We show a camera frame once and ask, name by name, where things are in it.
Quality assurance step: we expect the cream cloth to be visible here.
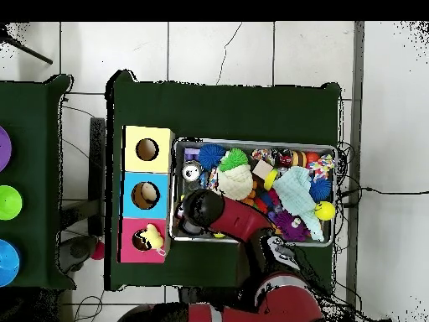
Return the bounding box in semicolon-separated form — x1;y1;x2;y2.
215;164;255;201

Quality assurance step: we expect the yellow duck plush toy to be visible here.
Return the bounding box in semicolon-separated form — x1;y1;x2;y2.
144;223;167;257

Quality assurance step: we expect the lime green stacking cup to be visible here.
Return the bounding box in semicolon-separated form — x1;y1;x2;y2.
0;184;23;221

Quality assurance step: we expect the wooden box with three holes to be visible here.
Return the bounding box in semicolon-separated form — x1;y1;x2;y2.
118;125;176;264

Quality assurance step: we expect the silver mesh bin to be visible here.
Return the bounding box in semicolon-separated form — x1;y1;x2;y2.
168;138;337;247

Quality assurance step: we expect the blue spiky rubber ball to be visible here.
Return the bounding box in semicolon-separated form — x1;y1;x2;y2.
308;178;333;203
198;143;227;171

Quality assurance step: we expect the crushed silver can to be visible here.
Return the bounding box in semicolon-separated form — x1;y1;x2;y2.
181;160;203;183

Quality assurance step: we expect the green spiky rubber ball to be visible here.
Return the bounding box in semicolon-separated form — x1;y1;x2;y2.
217;148;250;173

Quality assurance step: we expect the dark green table cloth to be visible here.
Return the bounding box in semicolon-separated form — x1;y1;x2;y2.
105;70;343;298
0;74;76;291

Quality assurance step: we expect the crushed black can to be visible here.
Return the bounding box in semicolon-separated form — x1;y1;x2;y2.
274;148;294;169

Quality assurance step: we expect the light blue cloth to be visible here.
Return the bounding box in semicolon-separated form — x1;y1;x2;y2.
272;165;325;242

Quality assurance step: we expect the purple spiky toy with eyes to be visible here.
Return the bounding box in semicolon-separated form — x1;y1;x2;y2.
274;210;311;242

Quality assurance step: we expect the yellow plastic ball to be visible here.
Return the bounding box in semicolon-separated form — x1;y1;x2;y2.
313;200;337;221

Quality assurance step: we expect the grey pendant with red button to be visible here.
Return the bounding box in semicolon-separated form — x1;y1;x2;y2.
59;234;106;273

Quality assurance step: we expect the purple stacking cup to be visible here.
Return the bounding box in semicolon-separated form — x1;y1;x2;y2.
0;125;13;173

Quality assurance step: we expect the blue stacking cup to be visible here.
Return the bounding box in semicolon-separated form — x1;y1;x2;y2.
0;238;22;288

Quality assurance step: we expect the black tripod leg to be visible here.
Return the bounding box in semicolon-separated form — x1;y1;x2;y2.
0;23;54;65

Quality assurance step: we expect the multicoloured rope toy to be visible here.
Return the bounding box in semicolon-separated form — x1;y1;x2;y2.
306;154;336;180

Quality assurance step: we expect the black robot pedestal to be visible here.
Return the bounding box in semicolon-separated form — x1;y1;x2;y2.
178;286;242;307

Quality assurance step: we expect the black power cable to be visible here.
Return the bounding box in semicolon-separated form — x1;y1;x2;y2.
339;186;429;200

